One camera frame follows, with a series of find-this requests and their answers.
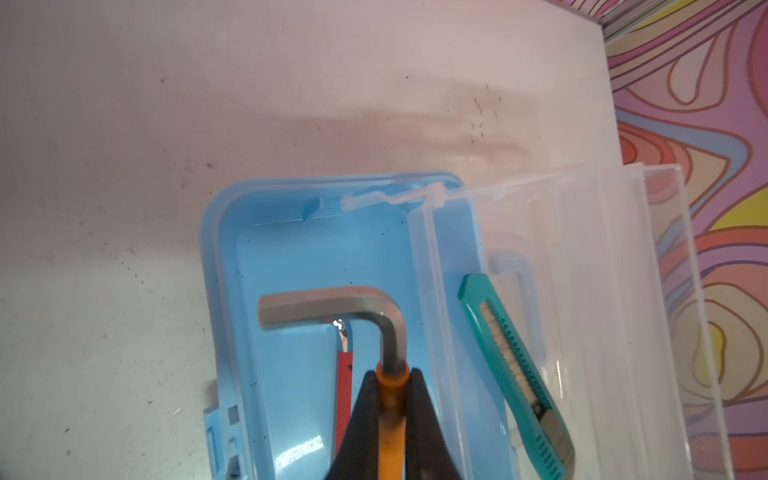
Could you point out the blue plastic tool box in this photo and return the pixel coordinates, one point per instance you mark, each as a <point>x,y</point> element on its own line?
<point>275,415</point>

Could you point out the orange handled hex key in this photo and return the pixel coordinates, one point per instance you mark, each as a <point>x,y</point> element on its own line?
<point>285,310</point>

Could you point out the red handled hex key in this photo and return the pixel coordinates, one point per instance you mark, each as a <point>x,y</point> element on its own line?
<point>344,380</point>

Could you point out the clear tool box lid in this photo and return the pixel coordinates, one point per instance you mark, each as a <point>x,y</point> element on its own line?
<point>598,273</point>

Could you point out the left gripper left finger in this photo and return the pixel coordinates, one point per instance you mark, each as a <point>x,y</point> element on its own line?
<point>358,455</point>

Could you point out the teal utility knife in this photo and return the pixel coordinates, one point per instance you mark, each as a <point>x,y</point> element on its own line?
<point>542,429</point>

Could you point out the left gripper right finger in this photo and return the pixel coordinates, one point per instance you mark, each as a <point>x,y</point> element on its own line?
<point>426,453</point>

